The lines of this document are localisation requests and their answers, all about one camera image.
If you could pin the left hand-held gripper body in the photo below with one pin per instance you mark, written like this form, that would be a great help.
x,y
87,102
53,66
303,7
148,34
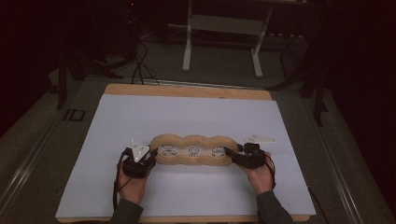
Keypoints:
x,y
135,168

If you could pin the black metal stand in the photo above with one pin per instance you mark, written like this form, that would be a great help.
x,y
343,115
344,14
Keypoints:
x,y
319,99

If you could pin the person's right hand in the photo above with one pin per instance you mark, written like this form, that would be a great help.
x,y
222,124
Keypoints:
x,y
261,179

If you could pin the black floor bracket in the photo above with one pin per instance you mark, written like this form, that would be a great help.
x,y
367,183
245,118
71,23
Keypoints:
x,y
74,115

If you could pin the white metal stand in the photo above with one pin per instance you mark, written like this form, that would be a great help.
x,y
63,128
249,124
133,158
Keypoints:
x,y
186,46

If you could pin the silver floor strip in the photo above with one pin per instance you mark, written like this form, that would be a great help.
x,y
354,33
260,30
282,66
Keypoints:
x,y
202,84

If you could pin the person's left hand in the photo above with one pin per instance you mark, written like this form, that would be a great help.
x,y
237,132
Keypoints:
x,y
132,189

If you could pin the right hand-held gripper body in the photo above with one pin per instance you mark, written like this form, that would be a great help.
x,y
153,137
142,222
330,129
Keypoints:
x,y
253,158

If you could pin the white table mat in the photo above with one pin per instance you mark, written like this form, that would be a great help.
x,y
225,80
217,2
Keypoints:
x,y
186,118

